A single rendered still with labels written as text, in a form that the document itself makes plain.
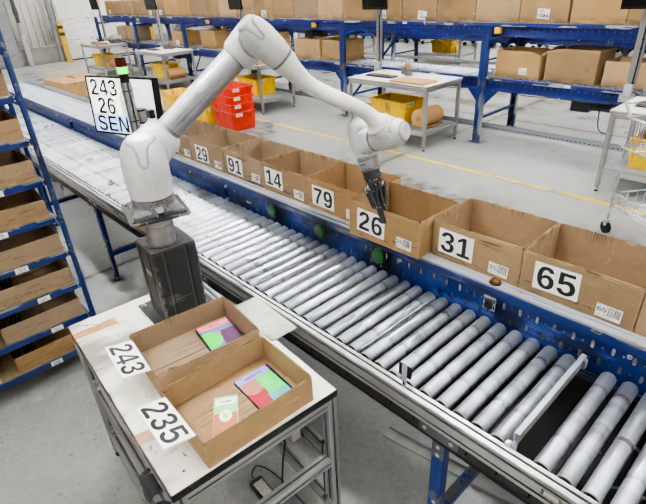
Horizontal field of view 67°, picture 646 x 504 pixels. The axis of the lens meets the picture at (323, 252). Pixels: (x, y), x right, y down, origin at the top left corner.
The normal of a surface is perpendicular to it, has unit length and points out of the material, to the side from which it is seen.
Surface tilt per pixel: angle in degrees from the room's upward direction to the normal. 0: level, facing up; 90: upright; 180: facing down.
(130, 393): 0
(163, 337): 88
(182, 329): 88
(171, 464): 0
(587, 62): 90
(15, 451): 0
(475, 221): 90
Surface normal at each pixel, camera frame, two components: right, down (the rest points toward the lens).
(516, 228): -0.73, 0.35
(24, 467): -0.05, -0.87
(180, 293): 0.63, 0.35
